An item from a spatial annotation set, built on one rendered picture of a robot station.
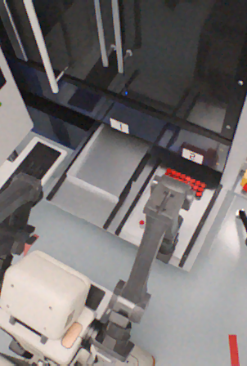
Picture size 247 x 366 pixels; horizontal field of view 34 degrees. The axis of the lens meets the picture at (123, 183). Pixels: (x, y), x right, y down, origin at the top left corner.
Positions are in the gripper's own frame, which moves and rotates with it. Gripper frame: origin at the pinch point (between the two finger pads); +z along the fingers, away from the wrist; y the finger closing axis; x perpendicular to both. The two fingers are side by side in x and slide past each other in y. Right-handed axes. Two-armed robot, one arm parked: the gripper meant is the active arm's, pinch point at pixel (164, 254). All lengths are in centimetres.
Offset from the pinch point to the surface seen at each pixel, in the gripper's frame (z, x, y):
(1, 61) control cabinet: -37, 88, 31
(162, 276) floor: 90, 7, 13
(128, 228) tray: 1.8, 18.2, 3.8
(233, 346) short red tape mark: 90, -45, -3
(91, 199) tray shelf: 2.0, 38.9, 7.9
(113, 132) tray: 2, 48, 42
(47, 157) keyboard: 7, 71, 19
